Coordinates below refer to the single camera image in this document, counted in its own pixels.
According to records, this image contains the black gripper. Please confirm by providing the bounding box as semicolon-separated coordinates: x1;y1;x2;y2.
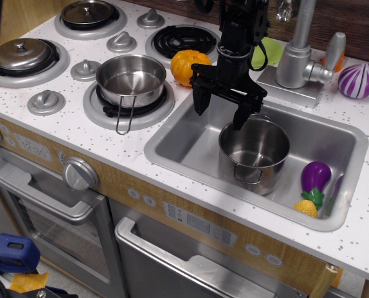
190;53;267;130

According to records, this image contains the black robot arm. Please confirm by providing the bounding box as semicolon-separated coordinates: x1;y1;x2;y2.
190;1;271;130

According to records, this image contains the silver sink basin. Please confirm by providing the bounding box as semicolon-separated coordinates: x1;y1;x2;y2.
145;97;368;232

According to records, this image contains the steel pot in sink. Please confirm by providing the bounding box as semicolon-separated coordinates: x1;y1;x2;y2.
218;115;291;196

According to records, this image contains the orange toy pumpkin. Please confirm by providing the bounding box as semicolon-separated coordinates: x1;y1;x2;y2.
170;50;212;87

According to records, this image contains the green toy plate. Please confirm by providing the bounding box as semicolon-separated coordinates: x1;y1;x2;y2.
252;37;283;69

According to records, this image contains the silver toy faucet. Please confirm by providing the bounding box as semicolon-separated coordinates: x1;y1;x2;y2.
257;1;346;108

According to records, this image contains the black coil burner back right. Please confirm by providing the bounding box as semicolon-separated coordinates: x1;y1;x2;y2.
145;25;220;68

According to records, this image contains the silver stove knob top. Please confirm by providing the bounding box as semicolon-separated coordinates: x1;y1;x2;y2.
137;9;165;29

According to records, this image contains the silver stove knob centre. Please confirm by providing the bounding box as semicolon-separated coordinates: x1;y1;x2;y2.
106;31;137;53

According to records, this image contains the purple toy eggplant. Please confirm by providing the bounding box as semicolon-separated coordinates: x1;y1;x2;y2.
301;161;332;210

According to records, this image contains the orange toy item behind faucet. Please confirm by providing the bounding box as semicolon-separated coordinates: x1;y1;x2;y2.
321;52;345;72

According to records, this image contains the front burner under saucepan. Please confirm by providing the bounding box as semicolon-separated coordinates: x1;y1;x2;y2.
83;82;175;135

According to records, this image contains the yellow toy corn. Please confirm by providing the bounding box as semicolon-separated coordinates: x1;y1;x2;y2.
293;200;318;219

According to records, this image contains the purple white toy onion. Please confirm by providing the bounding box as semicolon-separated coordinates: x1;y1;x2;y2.
338;63;369;99

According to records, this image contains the silver stove knob left-centre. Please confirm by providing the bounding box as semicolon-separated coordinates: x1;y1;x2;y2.
70;59;101;82

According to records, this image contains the large silver oven knob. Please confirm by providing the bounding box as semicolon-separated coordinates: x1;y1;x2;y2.
62;156;99;191

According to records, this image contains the steel lid back burner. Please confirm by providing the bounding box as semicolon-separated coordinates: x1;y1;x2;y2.
60;1;116;28

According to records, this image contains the steel lid burner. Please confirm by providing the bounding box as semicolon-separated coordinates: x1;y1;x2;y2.
60;1;116;28
0;38;53;70

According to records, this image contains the toy dishwasher door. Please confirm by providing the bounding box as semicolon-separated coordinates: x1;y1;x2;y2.
109;200;307;297

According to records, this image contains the silver stove knob front-left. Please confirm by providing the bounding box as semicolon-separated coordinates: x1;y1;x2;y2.
27;90;66;116

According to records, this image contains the toy oven door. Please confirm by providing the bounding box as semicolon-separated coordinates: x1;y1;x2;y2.
0;155;126;297

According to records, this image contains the steel lid left burner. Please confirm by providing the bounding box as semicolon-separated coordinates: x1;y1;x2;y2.
0;38;53;70

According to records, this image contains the blue clamp tool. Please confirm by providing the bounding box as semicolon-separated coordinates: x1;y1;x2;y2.
0;233;40;273

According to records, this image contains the yellow cloth piece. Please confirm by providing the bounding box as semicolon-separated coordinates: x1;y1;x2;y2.
9;272;49;293

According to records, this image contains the steel saucepan with wire handle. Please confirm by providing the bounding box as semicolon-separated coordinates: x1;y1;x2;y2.
96;54;166;135

